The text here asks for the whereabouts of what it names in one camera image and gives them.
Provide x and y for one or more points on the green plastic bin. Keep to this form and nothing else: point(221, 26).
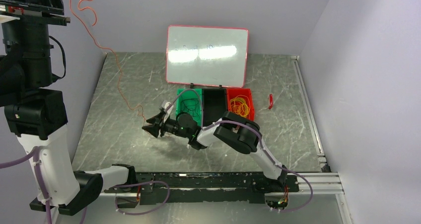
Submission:
point(191, 103)

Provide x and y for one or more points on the red plastic bin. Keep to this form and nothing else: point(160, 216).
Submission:
point(240, 102)

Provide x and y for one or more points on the pink framed whiteboard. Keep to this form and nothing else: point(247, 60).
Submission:
point(207, 56)

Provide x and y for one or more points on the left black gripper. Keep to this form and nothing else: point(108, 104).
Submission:
point(39, 2)

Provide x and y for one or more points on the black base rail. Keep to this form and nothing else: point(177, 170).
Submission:
point(196, 197)

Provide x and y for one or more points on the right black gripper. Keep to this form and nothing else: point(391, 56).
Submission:
point(157, 123)

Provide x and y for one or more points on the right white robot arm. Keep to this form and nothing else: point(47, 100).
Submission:
point(239, 133)

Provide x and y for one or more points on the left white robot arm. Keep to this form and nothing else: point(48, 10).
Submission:
point(37, 115)

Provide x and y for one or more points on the black plastic bin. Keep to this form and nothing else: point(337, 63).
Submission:
point(215, 104)

